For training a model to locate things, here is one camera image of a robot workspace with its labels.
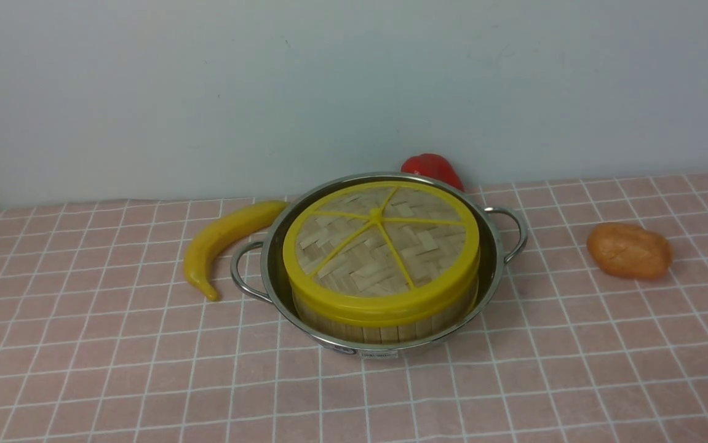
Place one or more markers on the orange brown potato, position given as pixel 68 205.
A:
pixel 628 251

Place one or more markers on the yellow plastic banana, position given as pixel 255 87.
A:
pixel 219 235

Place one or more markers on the pink checkered tablecloth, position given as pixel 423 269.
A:
pixel 101 340

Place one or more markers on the red bell pepper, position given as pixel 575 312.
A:
pixel 434 166

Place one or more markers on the stainless steel pot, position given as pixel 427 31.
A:
pixel 258 269

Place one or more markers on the yellow bamboo steamer basket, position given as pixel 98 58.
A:
pixel 384 329

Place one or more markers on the yellow bamboo steamer lid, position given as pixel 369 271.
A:
pixel 382 254

